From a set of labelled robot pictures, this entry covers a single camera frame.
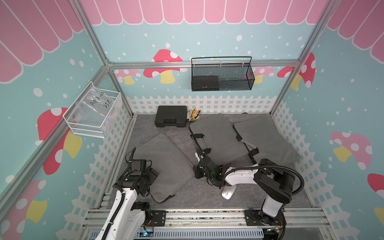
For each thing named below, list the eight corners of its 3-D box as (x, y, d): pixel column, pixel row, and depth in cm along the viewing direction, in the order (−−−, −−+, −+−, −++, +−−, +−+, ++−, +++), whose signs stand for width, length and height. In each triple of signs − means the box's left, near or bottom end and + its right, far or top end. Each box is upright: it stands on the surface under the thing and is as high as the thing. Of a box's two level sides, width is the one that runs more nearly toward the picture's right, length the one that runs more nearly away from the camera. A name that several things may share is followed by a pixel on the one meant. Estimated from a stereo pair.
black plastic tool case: (156, 128, 114) (154, 122, 109) (160, 110, 126) (158, 104, 122) (186, 128, 114) (186, 122, 109) (187, 110, 126) (187, 104, 122)
